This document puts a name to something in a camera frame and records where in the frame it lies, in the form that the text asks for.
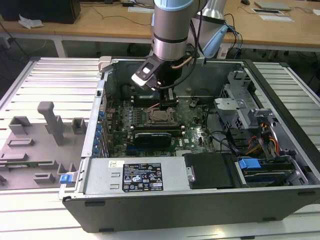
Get metal socket cover frame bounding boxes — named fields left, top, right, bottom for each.
left=147, top=108, right=176, bottom=126

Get CPU socket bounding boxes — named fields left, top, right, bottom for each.
left=146, top=108, right=177, bottom=126

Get black flat drive cover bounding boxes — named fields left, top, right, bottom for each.
left=183, top=152, right=239, bottom=190

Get pale blue teach pendant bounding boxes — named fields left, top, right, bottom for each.
left=201, top=24, right=230, bottom=59

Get green motherboard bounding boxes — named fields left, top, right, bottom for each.
left=104, top=96, right=219, bottom=159

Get black graphics card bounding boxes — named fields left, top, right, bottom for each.
left=133, top=132, right=173, bottom=149

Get metal disk bay cage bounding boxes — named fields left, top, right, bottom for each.
left=213, top=70, right=252, bottom=130

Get wooden desk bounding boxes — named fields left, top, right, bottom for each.
left=0, top=0, right=320, bottom=59

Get blue disk carrier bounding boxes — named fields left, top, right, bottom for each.
left=238, top=158, right=262, bottom=173

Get grey power supply unit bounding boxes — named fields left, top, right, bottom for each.
left=83, top=156, right=191, bottom=195

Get grey flat laptop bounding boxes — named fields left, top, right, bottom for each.
left=254, top=1, right=293, bottom=12

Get black box on desk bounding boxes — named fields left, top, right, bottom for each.
left=0, top=0, right=82, bottom=25

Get black open PC case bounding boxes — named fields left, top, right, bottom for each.
left=58, top=56, right=320, bottom=234

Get grey parts rack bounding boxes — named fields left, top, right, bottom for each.
left=0, top=101, right=89, bottom=191

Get crumpled white paper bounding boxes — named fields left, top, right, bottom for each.
left=18, top=13, right=45, bottom=30

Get green RAM stick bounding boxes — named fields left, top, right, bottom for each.
left=6, top=162, right=41, bottom=168

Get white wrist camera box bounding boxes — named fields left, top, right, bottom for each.
left=130, top=58, right=161, bottom=93

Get thin red wire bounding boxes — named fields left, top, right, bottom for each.
left=108, top=95, right=121, bottom=108

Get grey case handle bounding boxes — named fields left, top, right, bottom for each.
left=97, top=56, right=113, bottom=74

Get blue cable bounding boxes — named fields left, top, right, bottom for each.
left=226, top=24, right=243, bottom=58

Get thin black desk cable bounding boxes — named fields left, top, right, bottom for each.
left=82, top=3, right=153, bottom=26

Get black internal cable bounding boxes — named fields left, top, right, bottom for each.
left=206, top=109, right=241, bottom=154

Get orange yellow wire bundle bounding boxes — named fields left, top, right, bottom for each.
left=246, top=121, right=280, bottom=156

